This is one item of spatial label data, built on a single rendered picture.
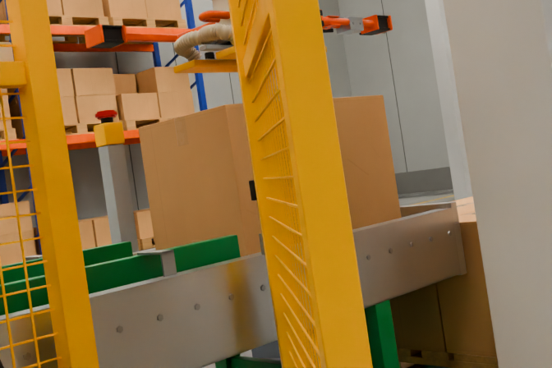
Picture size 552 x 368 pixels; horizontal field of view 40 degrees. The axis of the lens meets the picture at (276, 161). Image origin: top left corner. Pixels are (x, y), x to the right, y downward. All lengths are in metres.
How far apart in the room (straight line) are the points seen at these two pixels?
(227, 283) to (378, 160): 0.76
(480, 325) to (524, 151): 1.24
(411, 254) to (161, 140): 0.73
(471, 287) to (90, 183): 9.46
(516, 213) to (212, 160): 0.92
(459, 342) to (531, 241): 1.26
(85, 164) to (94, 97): 1.58
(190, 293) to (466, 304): 1.05
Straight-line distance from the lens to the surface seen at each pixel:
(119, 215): 2.40
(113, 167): 2.40
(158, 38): 2.29
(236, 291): 1.61
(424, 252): 2.09
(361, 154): 2.13
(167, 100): 10.72
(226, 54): 1.98
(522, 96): 1.14
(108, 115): 2.42
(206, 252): 1.69
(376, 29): 2.57
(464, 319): 2.36
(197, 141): 1.91
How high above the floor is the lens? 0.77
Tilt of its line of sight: 1 degrees up
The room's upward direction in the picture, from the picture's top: 8 degrees counter-clockwise
